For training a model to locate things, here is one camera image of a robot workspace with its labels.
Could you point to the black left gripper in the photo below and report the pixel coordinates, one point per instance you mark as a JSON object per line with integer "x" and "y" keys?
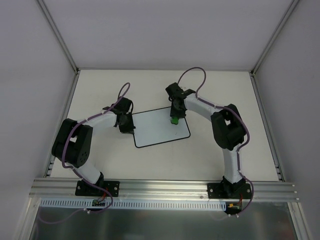
{"x": 127, "y": 125}

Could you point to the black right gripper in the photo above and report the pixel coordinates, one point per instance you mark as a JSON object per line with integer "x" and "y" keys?
{"x": 176, "y": 110}

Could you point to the green whiteboard eraser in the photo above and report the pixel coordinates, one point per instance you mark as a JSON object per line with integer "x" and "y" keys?
{"x": 174, "y": 120}

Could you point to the white whiteboard with black frame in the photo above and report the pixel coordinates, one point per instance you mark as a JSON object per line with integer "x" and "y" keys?
{"x": 154, "y": 127}

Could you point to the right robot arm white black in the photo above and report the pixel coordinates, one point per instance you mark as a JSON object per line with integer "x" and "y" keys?
{"x": 228, "y": 132}

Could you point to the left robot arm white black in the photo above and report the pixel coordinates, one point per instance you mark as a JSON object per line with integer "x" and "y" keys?
{"x": 72, "y": 144}

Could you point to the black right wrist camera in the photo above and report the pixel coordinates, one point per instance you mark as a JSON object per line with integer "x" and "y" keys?
{"x": 175, "y": 92}

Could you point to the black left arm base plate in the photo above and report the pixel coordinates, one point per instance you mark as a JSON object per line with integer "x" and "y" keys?
{"x": 85, "y": 190}

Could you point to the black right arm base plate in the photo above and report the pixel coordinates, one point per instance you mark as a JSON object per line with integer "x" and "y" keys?
{"x": 222, "y": 190}

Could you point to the white slotted cable duct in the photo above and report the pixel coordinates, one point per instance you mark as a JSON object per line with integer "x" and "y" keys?
{"x": 133, "y": 204}

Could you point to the aluminium front rail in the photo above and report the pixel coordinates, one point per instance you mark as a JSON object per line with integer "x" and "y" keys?
{"x": 176, "y": 190}

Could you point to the left aluminium frame post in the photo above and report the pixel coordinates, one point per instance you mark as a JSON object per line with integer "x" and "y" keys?
{"x": 57, "y": 34}

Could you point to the aluminium frame post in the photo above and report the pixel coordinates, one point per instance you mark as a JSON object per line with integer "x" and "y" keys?
{"x": 57, "y": 34}
{"x": 275, "y": 34}

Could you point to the right aluminium frame post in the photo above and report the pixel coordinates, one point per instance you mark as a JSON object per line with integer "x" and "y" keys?
{"x": 275, "y": 34}

